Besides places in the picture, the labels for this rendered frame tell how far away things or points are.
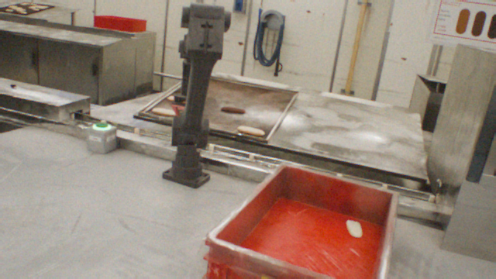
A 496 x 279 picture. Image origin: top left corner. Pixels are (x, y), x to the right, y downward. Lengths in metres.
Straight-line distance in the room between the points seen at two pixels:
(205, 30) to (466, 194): 0.71
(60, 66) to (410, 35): 3.52
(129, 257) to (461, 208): 0.77
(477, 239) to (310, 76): 4.06
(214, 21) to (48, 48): 3.60
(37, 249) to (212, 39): 0.56
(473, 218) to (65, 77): 3.85
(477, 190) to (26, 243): 1.00
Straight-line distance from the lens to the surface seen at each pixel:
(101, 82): 4.10
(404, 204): 1.23
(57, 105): 1.55
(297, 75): 5.03
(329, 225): 1.09
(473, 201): 1.10
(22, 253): 0.92
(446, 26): 2.00
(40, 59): 4.53
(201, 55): 0.90
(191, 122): 1.10
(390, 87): 4.67
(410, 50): 4.63
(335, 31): 4.93
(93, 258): 0.89
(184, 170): 1.17
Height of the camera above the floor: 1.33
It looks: 18 degrees down
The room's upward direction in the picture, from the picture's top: 8 degrees clockwise
